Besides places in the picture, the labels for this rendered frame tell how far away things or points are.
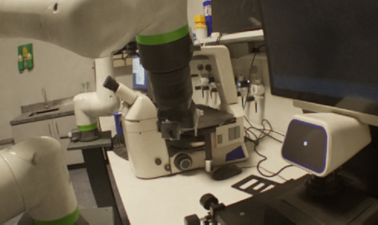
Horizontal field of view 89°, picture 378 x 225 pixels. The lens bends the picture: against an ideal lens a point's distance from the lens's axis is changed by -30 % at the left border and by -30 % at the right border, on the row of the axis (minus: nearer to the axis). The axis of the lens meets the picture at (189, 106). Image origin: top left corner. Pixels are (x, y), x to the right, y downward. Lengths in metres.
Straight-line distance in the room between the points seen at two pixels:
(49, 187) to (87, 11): 0.35
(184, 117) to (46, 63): 3.22
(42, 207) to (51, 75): 3.16
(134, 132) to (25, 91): 2.94
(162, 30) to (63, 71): 3.22
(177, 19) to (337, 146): 0.31
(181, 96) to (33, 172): 0.32
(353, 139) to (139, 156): 0.73
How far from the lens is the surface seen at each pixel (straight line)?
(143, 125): 0.90
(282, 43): 0.55
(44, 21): 0.36
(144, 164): 0.95
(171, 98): 0.47
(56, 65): 3.60
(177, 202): 0.80
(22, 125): 3.17
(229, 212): 0.55
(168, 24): 0.40
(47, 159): 0.50
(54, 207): 0.53
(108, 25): 0.29
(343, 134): 0.40
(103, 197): 1.53
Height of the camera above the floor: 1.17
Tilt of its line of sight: 11 degrees down
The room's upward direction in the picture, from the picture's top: 5 degrees counter-clockwise
